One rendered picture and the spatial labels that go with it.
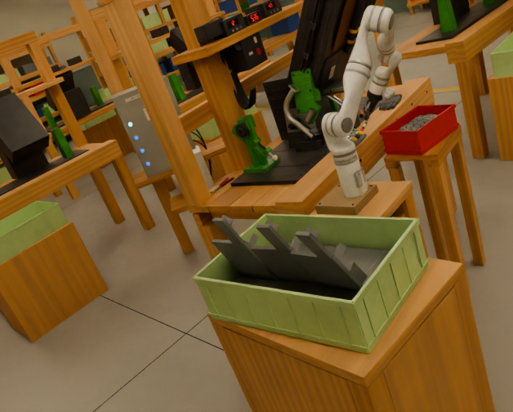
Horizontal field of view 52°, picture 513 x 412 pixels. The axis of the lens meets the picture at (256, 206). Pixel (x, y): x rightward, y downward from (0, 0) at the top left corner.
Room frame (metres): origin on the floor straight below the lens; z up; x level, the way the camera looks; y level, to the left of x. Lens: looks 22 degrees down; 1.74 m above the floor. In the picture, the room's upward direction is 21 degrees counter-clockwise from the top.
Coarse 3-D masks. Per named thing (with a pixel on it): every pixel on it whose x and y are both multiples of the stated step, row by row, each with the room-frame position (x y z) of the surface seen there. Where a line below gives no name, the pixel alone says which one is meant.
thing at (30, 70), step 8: (48, 48) 11.78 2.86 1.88; (8, 56) 11.26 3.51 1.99; (16, 56) 11.29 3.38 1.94; (48, 56) 11.75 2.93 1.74; (56, 56) 11.79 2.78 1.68; (32, 64) 11.53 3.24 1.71; (56, 64) 11.70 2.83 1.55; (16, 72) 11.31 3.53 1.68; (24, 72) 11.47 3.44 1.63; (32, 72) 11.43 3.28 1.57; (0, 80) 11.09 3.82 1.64; (8, 80) 11.18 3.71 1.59; (24, 80) 11.24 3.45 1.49; (0, 88) 10.95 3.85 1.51; (32, 96) 11.31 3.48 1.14; (40, 96) 11.33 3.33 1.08; (40, 104) 11.77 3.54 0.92; (40, 112) 11.32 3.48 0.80; (56, 112) 11.43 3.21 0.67; (56, 120) 11.88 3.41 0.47; (0, 160) 10.69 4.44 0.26
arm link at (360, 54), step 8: (368, 8) 1.99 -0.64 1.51; (376, 8) 1.98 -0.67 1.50; (368, 16) 1.98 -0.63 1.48; (376, 16) 1.96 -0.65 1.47; (360, 24) 1.99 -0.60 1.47; (368, 24) 1.98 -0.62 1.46; (376, 24) 1.96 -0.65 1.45; (360, 32) 1.97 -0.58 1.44; (368, 32) 2.02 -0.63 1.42; (376, 32) 1.99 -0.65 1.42; (360, 40) 1.95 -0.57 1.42; (360, 48) 1.93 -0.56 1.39; (352, 56) 1.94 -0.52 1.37; (360, 56) 1.91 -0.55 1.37; (368, 56) 1.92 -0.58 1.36; (360, 64) 1.90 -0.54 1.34; (368, 64) 1.91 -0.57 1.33
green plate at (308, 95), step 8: (296, 72) 2.64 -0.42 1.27; (296, 80) 2.64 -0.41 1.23; (304, 80) 2.60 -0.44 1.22; (312, 80) 2.58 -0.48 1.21; (304, 88) 2.60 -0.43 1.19; (312, 88) 2.56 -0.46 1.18; (296, 96) 2.63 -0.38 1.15; (304, 96) 2.60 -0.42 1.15; (312, 96) 2.56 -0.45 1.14; (320, 96) 2.62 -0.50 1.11; (296, 104) 2.63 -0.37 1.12; (304, 104) 2.59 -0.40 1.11; (312, 104) 2.56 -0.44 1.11; (304, 112) 2.59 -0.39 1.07
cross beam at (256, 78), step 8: (280, 56) 3.27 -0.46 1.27; (288, 56) 3.27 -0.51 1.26; (272, 64) 3.14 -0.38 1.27; (280, 64) 3.20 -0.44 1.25; (288, 64) 3.25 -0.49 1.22; (256, 72) 3.03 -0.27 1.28; (264, 72) 3.07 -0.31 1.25; (272, 72) 3.12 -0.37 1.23; (240, 80) 2.97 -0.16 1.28; (248, 80) 2.96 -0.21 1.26; (256, 80) 3.01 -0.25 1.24; (264, 80) 3.06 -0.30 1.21; (248, 88) 2.95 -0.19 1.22; (256, 88) 3.00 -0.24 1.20; (200, 104) 2.71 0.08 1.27; (208, 104) 2.71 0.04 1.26; (192, 112) 2.62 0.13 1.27; (200, 112) 2.66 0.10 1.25; (208, 112) 2.70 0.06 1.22; (184, 120) 2.57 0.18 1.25; (192, 120) 2.61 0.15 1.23; (200, 120) 2.64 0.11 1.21; (208, 120) 2.68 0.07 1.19; (184, 128) 2.56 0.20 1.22; (192, 128) 2.59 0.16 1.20
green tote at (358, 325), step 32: (256, 224) 1.77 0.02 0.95; (288, 224) 1.74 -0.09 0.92; (320, 224) 1.64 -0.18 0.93; (352, 224) 1.54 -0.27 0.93; (384, 224) 1.46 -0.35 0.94; (416, 224) 1.36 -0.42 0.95; (224, 256) 1.64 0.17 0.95; (416, 256) 1.34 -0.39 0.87; (224, 288) 1.45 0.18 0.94; (256, 288) 1.33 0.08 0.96; (384, 288) 1.20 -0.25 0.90; (224, 320) 1.50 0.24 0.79; (256, 320) 1.38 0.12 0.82; (288, 320) 1.28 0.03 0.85; (320, 320) 1.19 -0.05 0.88; (352, 320) 1.11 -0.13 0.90; (384, 320) 1.17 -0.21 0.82
